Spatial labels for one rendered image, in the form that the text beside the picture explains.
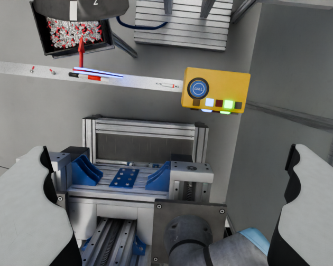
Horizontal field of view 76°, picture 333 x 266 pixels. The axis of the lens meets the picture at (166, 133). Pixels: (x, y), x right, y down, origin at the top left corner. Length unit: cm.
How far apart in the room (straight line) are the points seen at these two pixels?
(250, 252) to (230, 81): 39
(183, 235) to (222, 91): 40
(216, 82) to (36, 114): 161
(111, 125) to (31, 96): 73
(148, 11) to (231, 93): 115
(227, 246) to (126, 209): 39
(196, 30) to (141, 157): 93
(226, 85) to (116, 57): 122
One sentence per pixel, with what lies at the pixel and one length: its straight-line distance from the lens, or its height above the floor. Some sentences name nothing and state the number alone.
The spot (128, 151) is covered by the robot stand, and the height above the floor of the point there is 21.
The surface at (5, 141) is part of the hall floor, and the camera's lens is 216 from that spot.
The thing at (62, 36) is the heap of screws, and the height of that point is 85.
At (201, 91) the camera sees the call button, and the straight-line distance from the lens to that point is 54.
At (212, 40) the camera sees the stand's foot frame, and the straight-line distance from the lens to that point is 159.
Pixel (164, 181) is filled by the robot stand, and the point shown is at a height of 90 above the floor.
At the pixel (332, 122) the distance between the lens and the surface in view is 86.
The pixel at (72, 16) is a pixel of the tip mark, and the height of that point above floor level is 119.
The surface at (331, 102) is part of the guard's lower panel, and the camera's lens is 88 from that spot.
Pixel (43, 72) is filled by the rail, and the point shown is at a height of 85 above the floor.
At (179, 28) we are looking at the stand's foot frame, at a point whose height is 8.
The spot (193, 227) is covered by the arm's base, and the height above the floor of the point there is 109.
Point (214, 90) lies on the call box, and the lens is 56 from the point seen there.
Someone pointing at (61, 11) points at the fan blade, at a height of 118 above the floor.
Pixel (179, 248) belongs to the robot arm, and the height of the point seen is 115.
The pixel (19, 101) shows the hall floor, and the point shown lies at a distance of 201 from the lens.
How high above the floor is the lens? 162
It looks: 77 degrees down
